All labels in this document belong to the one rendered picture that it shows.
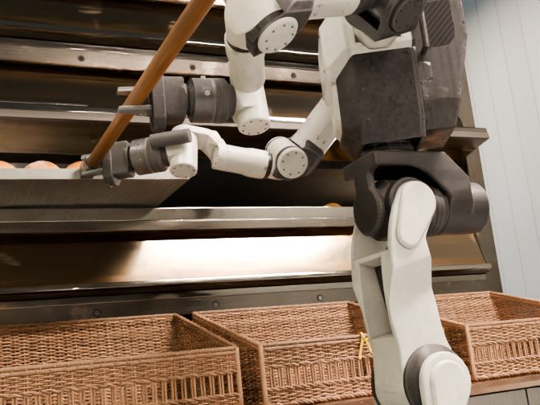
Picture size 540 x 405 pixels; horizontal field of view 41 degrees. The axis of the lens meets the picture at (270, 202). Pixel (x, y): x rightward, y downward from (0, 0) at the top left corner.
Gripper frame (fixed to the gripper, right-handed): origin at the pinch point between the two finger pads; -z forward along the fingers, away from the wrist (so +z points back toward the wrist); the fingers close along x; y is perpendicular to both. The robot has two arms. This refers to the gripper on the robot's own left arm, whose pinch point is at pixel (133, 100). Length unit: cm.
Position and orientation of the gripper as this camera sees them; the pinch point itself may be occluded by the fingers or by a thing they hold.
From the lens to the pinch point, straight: 141.6
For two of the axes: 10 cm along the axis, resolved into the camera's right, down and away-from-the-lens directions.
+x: 1.0, 9.8, -2.0
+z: 9.5, -0.4, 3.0
